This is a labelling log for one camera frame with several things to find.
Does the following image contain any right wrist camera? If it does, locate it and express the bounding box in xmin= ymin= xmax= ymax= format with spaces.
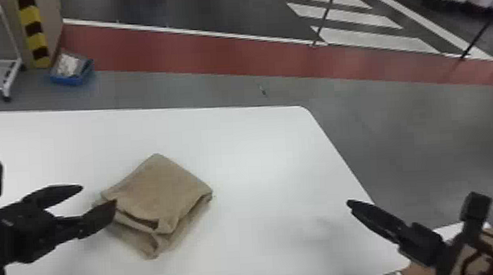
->
xmin=448 ymin=190 xmax=493 ymax=251

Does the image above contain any yellow black striped post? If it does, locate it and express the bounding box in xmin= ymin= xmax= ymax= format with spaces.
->
xmin=0 ymin=0 xmax=67 ymax=72

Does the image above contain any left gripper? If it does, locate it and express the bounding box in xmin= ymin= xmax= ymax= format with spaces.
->
xmin=0 ymin=181 xmax=121 ymax=270

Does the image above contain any blue tray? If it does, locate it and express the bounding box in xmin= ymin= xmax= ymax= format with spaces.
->
xmin=47 ymin=50 xmax=97 ymax=88

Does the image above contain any beige towel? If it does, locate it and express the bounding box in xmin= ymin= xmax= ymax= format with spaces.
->
xmin=90 ymin=150 xmax=217 ymax=264

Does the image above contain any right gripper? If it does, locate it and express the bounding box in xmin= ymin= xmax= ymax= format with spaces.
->
xmin=345 ymin=193 xmax=451 ymax=274

